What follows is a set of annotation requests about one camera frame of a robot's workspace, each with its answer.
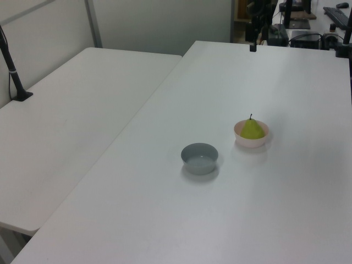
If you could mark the black keyboard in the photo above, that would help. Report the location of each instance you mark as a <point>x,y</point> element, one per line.
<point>335,15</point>

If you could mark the black monitor stand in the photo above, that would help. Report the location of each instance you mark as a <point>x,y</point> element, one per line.
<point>298,24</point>

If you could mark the black flat device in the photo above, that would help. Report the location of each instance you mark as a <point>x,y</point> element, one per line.
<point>305,39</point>

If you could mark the white cup with brown interior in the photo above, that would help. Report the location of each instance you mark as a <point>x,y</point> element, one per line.
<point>248,143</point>

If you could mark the grey bowl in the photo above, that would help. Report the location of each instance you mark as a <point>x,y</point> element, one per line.
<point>199,168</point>

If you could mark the black computer mouse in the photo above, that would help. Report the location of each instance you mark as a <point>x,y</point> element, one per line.
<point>342,4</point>

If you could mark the silver camera device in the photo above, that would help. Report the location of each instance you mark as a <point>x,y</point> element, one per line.
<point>328,38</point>

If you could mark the white side table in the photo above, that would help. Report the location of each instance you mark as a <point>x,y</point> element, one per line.
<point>68,123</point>

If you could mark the black box device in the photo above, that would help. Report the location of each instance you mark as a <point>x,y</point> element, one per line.
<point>277,35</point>

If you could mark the green pear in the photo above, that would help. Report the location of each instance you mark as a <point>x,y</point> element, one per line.
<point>251,130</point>

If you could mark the grey partition post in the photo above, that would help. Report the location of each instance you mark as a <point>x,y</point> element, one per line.
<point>93,24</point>

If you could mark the light wooden shelf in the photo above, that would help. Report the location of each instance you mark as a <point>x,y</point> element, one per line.
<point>239,11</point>

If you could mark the black pole stand with foot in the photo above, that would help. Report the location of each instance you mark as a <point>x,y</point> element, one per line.
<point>13,79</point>

